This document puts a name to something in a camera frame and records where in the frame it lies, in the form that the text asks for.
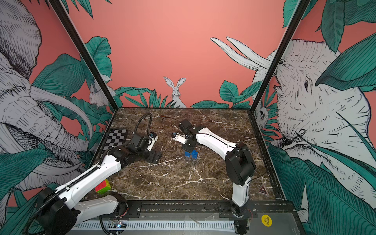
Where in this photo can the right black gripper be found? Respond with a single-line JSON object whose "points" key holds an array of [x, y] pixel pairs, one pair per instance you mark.
{"points": [[185, 148]]}

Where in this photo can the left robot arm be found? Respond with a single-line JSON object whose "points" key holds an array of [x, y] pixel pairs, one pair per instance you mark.
{"points": [[58, 210]]}

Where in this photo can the black front frame rail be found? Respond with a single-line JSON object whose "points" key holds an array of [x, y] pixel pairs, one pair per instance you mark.
{"points": [[224, 208]]}

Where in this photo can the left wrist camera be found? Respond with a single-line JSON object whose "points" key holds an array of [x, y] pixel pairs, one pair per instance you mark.
{"points": [[141, 141]]}

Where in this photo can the white slotted cable duct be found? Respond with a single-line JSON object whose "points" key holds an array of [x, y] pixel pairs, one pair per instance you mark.
{"points": [[149, 225]]}

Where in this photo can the yellow round sticker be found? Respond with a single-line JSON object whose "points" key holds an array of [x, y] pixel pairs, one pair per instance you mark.
{"points": [[266, 220]]}

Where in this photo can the checkerboard calibration board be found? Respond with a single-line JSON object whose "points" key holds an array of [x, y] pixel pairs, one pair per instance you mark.
{"points": [[115, 137]]}

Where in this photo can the warning triangle sticker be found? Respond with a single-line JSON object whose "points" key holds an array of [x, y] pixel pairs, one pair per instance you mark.
{"points": [[262, 190]]}

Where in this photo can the small green circuit board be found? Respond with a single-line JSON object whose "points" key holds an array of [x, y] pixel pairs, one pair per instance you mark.
{"points": [[119, 225]]}

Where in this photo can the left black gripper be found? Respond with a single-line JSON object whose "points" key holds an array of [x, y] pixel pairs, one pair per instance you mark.
{"points": [[152, 159]]}

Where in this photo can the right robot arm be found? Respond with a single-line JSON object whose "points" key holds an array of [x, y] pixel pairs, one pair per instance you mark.
{"points": [[240, 165]]}

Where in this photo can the long blue lego brick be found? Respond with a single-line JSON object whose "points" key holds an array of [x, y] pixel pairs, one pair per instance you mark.
{"points": [[193, 155]]}

